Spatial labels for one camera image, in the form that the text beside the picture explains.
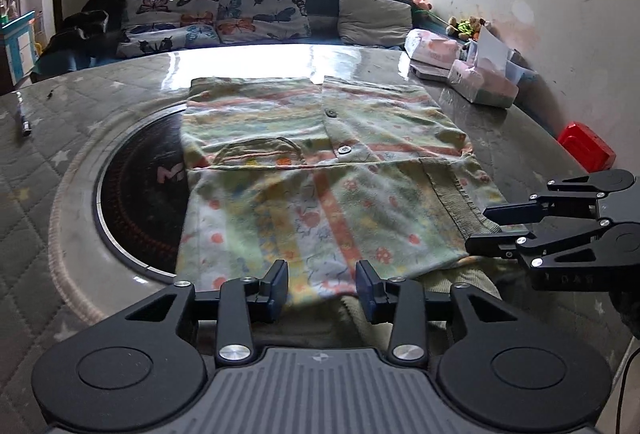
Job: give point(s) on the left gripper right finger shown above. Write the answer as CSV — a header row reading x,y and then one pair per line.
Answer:
x,y
407,306

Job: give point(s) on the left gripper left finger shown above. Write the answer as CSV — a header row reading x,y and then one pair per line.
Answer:
x,y
237,306

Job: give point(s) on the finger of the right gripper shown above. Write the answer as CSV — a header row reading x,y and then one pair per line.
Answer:
x,y
515,213
502,245

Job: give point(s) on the colourful patterned children's shirt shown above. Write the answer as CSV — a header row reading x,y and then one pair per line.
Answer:
x,y
324,174

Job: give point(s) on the red box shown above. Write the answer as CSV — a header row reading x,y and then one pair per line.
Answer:
x,y
586,147

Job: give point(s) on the pastel tissue pack with paper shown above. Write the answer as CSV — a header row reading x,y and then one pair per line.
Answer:
x,y
481,79

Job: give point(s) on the clear cartoon storage box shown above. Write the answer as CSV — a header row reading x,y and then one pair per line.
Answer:
x,y
515,72

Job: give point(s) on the round black induction cooktop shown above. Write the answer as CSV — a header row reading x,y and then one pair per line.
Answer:
x,y
140,196

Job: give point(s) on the small grey flat box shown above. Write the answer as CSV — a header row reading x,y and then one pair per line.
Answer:
x,y
431,74

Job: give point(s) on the small colourful plush toys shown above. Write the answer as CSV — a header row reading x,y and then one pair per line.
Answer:
x,y
465,30

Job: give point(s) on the pink tissue pack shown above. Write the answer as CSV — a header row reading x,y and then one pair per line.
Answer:
x,y
431,49

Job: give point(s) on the grey plain pillow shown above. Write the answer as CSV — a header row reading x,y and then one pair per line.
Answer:
x,y
374,22

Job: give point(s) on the dark pen on table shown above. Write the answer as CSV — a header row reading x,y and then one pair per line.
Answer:
x,y
23,122

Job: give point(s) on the large butterfly pillow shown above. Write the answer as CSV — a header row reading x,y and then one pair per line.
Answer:
x,y
248,21

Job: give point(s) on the flat butterfly cushion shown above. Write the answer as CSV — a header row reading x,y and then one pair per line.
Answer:
x,y
158,26

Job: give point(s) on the blue sofa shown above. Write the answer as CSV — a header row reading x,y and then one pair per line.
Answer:
x,y
322,14

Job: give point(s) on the black bag on sofa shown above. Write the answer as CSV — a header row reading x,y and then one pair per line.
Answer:
x,y
88,34

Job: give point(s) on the blue white cabinet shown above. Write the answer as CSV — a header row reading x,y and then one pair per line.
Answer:
x,y
18,51

